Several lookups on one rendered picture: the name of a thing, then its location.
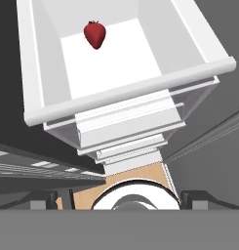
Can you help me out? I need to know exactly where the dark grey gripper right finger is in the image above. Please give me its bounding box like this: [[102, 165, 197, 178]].
[[179, 189, 239, 211]]

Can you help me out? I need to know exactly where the white round object black rim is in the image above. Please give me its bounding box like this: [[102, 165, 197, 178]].
[[91, 180, 182, 211]]

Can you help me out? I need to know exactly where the white fridge interior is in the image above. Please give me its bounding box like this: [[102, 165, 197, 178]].
[[16, 0, 238, 179]]

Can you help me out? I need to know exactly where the red strawberry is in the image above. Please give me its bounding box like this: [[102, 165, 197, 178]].
[[83, 20, 107, 51]]

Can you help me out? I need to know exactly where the clear fridge drawer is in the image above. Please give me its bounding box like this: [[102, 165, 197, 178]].
[[42, 75, 220, 156]]

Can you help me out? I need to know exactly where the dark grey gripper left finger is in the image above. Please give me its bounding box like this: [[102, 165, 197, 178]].
[[0, 189, 60, 211]]

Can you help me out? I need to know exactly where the white fridge shelf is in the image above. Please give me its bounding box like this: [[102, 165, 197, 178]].
[[16, 0, 238, 128]]

